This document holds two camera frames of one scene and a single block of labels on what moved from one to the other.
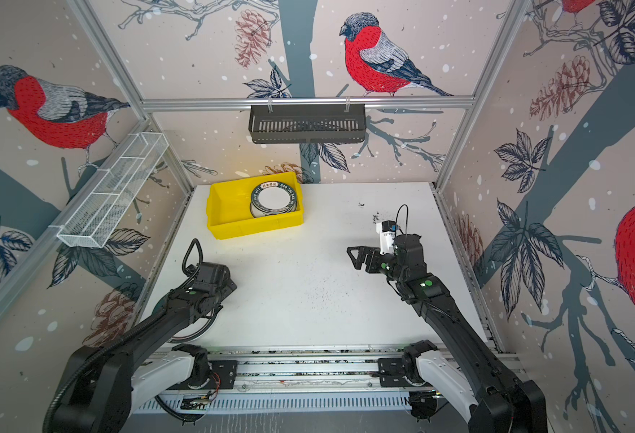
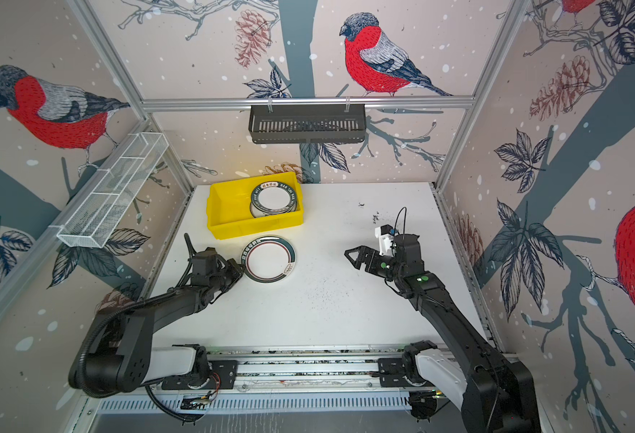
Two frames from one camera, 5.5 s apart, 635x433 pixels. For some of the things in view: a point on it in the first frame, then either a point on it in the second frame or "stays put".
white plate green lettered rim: x=271 y=198 stays put
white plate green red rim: x=195 y=330 → x=269 y=260
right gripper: x=366 y=252 stays put
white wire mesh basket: x=101 y=210 stays put
